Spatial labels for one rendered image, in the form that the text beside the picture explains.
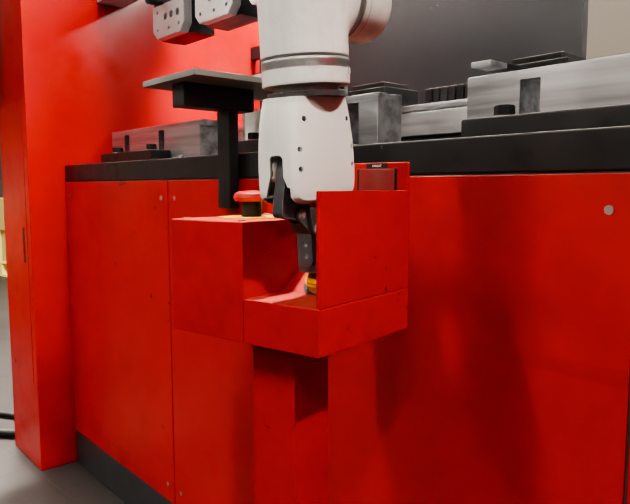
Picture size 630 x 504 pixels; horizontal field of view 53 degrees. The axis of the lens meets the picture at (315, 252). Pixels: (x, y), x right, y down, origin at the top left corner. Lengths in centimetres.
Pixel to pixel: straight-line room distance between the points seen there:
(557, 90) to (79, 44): 144
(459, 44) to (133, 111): 98
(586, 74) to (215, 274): 52
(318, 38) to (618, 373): 45
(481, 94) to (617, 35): 223
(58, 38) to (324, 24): 145
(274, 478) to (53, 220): 135
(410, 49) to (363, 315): 121
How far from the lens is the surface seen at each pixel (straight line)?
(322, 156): 60
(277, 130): 59
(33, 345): 199
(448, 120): 131
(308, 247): 62
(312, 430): 71
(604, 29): 318
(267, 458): 72
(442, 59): 169
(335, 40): 60
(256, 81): 112
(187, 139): 157
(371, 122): 109
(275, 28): 60
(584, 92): 88
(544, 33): 154
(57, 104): 196
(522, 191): 77
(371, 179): 70
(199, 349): 134
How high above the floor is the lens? 81
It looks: 6 degrees down
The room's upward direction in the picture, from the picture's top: straight up
